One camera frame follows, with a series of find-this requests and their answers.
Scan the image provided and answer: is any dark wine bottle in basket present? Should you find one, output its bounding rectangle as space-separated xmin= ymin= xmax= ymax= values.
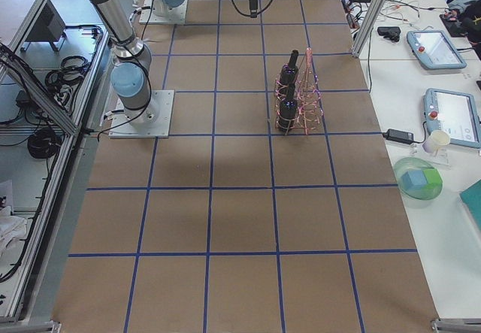
xmin=279 ymin=50 xmax=299 ymax=87

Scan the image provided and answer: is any blue teach pendant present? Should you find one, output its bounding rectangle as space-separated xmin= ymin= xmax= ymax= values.
xmin=423 ymin=88 xmax=480 ymax=149
xmin=407 ymin=30 xmax=467 ymax=70

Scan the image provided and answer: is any black power adapter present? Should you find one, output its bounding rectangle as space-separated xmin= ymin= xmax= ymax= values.
xmin=383 ymin=129 xmax=414 ymax=145

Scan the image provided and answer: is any copper wire wine basket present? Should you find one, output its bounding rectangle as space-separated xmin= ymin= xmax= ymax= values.
xmin=274 ymin=48 xmax=323 ymax=135

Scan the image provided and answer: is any green bowl with blocks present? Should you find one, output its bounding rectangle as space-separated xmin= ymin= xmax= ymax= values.
xmin=393 ymin=157 xmax=443 ymax=200

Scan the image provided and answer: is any white paper cup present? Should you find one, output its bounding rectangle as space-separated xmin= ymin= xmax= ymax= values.
xmin=422 ymin=130 xmax=451 ymax=154

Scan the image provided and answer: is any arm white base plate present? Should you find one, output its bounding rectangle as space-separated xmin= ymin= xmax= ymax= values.
xmin=139 ymin=0 xmax=188 ymax=25
xmin=108 ymin=90 xmax=175 ymax=138

